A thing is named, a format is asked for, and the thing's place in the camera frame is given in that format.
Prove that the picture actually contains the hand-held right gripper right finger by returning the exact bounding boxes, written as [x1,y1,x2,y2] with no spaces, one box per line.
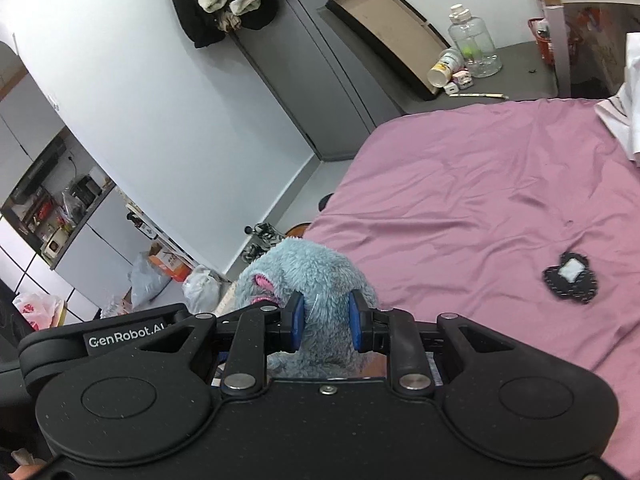
[347,289,506,396]

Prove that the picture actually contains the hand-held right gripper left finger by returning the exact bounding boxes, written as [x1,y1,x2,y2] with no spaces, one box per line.
[150,290,306,395]

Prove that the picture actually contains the clear plastic bag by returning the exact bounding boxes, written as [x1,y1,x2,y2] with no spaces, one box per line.
[181,265,223,313]

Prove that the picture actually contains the orange cardboard box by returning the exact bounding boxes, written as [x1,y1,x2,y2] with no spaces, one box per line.
[149,242,193,281]

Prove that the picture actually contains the clear water jug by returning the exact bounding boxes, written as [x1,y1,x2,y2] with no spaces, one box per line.
[447,4,503,78]

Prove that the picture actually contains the black dotted sock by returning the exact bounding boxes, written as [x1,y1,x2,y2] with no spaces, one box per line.
[542,251,600,305]

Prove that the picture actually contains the red basket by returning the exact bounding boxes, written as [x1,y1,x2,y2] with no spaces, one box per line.
[528,17,556,68]

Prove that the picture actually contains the black framed brown board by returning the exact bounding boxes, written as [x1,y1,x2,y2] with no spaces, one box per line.
[325,0,451,102]

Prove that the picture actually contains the grey door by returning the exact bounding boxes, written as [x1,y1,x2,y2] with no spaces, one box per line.
[235,0,406,161]

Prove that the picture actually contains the grey plastic bag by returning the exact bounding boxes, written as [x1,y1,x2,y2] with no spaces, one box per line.
[129,252,173,306]

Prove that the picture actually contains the red white plastic bag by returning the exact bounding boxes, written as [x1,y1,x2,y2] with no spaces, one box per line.
[12,292,66,331]

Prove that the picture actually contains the pink bed sheet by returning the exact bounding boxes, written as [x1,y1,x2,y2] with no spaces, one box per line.
[300,97,640,476]

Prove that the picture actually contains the white duvet cover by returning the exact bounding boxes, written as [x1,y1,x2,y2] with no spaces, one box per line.
[595,32,640,163]

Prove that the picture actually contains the grey pink plush toy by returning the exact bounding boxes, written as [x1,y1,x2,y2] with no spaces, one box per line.
[235,239,386,380]

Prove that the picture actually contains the dark hanging clothes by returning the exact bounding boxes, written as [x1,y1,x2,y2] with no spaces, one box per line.
[160,0,278,50]

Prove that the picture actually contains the white desk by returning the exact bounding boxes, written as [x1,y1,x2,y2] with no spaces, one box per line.
[522,0,640,98]

